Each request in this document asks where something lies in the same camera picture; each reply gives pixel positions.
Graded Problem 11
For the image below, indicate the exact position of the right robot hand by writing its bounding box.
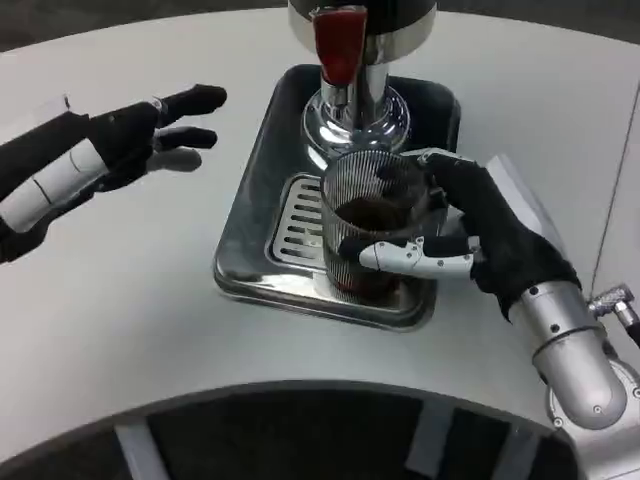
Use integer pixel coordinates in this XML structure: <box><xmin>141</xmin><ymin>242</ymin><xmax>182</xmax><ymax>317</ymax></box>
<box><xmin>338</xmin><ymin>148</ymin><xmax>581</xmax><ymax>326</ymax></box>

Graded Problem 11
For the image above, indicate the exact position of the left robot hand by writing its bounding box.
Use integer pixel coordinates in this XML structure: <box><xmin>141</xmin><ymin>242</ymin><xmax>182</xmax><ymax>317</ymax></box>
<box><xmin>0</xmin><ymin>83</ymin><xmax>229</xmax><ymax>264</ymax></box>

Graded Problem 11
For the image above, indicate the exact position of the clear ribbed glass cup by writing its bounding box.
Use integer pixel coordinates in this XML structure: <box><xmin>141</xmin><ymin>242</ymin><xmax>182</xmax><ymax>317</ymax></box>
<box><xmin>319</xmin><ymin>151</ymin><xmax>436</xmax><ymax>304</ymax></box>

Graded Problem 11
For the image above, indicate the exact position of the steel drip tray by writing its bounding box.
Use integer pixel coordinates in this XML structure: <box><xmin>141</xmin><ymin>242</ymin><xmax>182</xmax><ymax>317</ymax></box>
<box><xmin>213</xmin><ymin>63</ymin><xmax>462</xmax><ymax>332</ymax></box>

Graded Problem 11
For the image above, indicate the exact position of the slotted steel drain grid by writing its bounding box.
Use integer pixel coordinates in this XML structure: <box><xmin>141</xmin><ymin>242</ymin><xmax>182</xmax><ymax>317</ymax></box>
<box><xmin>269</xmin><ymin>174</ymin><xmax>331</xmax><ymax>266</ymax></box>

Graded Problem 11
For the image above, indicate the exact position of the black steel drink dispenser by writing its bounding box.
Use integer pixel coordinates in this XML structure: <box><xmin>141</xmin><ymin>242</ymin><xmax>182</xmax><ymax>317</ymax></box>
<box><xmin>287</xmin><ymin>0</ymin><xmax>439</xmax><ymax>151</ymax></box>

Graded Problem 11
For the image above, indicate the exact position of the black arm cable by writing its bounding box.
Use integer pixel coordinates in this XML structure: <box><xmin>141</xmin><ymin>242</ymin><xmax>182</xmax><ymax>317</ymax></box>
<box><xmin>587</xmin><ymin>283</ymin><xmax>640</xmax><ymax>351</ymax></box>

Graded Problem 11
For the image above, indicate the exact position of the red tap handle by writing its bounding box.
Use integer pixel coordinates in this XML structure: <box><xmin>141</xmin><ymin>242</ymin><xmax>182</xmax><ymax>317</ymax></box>
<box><xmin>312</xmin><ymin>7</ymin><xmax>369</xmax><ymax>86</ymax></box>

